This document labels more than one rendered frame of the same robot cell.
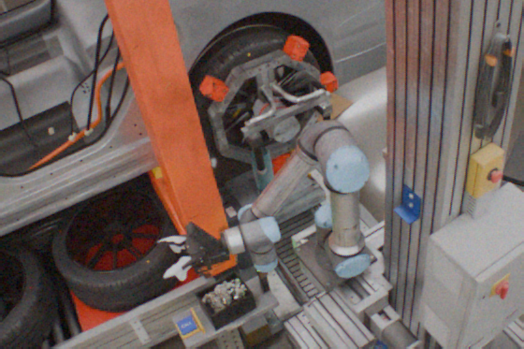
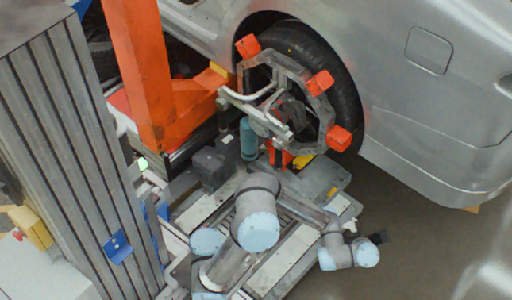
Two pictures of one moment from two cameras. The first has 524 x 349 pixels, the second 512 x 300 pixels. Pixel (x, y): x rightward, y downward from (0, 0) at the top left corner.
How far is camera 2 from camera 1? 1.98 m
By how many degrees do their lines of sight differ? 43
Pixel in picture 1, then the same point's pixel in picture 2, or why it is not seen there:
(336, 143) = not seen: hidden behind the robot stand
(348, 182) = not seen: hidden behind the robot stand
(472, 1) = not seen: outside the picture
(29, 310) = (94, 51)
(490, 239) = (16, 270)
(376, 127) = (448, 248)
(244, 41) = (298, 39)
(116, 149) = (193, 21)
